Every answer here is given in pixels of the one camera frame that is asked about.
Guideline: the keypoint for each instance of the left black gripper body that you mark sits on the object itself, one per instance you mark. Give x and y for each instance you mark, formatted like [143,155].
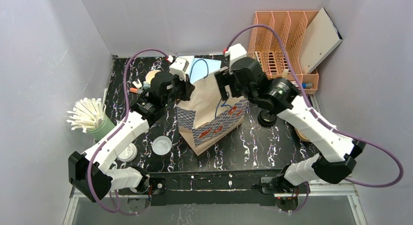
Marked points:
[185,89]

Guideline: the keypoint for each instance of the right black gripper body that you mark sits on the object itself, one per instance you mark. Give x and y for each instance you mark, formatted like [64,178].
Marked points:
[222,83]

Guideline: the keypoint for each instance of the stack of white paper cups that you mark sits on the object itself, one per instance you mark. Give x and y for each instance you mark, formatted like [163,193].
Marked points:
[150,75]

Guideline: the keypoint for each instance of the blue checkered paper bag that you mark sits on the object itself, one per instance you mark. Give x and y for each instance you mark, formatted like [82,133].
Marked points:
[206,119]

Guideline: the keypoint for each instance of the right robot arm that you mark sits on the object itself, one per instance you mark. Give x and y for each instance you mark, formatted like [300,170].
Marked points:
[336,159]

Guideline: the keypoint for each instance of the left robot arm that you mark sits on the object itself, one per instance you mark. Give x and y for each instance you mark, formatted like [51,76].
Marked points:
[90,171]

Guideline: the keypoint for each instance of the white staple remover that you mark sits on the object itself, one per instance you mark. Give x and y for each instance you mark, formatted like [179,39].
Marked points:
[137,84]

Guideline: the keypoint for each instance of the light blue envelope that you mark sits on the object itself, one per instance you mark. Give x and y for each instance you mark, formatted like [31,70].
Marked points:
[201,67]

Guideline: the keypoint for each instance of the black cup lid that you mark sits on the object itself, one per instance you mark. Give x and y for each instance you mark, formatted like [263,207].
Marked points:
[266,118]

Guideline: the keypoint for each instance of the clear plastic cup lid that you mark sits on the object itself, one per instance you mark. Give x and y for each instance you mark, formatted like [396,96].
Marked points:
[162,145]

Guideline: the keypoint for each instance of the peach desk file organizer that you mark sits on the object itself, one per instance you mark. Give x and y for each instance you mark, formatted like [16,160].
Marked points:
[264,47]

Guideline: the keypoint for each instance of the green cup of straws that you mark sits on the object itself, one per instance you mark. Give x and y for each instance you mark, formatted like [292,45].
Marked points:
[89,115]

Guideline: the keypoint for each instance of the white board binder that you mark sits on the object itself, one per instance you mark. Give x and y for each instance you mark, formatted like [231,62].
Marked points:
[320,39]

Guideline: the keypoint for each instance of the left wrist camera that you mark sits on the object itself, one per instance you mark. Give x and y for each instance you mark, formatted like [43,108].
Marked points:
[178,66]

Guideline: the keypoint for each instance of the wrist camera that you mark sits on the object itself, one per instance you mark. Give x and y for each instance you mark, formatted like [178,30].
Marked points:
[178,66]
[234,53]

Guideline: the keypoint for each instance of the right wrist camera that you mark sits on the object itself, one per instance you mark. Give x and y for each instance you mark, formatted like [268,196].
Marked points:
[234,53]

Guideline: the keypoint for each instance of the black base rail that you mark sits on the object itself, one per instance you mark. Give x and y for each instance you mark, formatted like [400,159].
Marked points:
[213,187]

